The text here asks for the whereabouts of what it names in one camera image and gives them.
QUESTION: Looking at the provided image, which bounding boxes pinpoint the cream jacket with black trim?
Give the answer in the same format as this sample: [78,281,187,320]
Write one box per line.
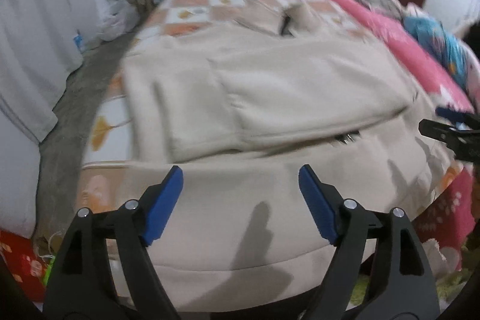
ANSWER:
[116,4,453,312]

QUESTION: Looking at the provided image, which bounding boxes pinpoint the green plastic bag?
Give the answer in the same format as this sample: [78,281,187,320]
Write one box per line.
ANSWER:
[43,258,55,287]

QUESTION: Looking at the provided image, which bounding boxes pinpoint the red patterned bag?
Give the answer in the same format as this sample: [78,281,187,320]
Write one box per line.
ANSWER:
[0,231,47,303]

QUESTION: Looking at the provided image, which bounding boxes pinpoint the blue patterned pillow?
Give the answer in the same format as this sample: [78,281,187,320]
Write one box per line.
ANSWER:
[403,16,467,91]

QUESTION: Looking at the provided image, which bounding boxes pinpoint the pink floral blanket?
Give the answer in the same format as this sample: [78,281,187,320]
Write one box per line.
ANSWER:
[331,0,475,251]

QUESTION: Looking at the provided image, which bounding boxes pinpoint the checkered ginkgo bed sheet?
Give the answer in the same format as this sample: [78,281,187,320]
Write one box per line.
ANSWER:
[74,0,373,215]

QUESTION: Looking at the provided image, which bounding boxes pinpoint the small blue bottle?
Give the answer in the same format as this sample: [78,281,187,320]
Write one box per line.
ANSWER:
[73,31,86,53]

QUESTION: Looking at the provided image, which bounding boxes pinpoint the white plastic bag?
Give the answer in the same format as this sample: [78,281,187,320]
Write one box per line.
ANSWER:
[97,0,140,42]

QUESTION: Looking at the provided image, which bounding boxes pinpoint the white curtain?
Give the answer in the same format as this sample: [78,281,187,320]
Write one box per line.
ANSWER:
[1,0,83,143]

